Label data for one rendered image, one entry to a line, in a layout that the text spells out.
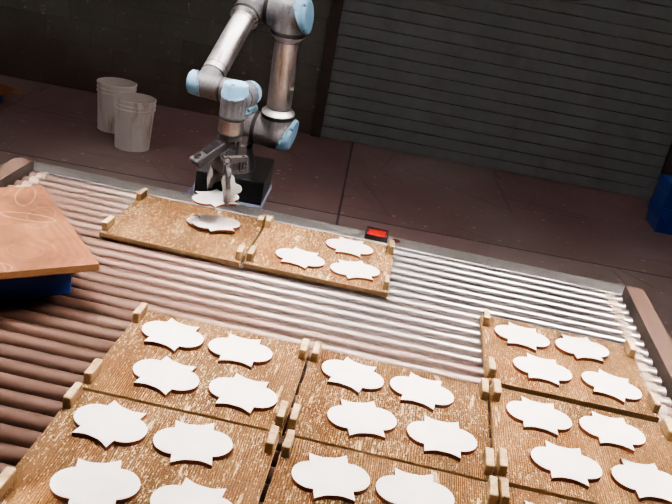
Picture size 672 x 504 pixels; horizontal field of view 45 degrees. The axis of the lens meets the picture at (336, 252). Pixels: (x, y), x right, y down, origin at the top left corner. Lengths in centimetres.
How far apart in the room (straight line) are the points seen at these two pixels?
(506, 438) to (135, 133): 467
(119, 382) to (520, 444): 83
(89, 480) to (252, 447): 31
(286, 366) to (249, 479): 40
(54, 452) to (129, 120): 465
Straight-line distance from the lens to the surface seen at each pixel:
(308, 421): 166
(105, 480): 145
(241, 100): 235
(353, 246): 248
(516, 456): 173
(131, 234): 237
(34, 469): 150
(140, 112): 599
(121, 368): 175
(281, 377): 178
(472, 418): 179
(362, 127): 718
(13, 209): 221
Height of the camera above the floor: 188
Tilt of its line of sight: 23 degrees down
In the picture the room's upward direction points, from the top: 11 degrees clockwise
